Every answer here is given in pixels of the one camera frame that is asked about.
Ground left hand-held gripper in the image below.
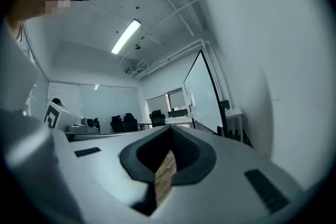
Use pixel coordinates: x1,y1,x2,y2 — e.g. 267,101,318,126
43,100,82,130

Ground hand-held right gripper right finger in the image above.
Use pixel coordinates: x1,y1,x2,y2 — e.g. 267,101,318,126
151,125,307,224

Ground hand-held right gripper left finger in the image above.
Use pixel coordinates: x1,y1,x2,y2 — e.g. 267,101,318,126
51,125,173,224

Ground grey machine with round lens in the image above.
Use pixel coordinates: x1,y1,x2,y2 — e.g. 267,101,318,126
65,117,100,134

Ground grey office desk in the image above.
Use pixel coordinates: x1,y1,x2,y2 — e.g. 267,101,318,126
64,130,137,140

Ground white office desk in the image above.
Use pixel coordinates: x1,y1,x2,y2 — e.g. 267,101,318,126
138,117,194,129
225,107,244,143

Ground grey roller blind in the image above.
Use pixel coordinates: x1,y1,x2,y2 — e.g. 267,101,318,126
146,94,169,114
167,88,186,109

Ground long ceiling light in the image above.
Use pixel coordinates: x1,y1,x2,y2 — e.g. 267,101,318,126
111,18,142,55

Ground white ceiling pipes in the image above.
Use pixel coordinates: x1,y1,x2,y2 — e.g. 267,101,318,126
132,38,211,81

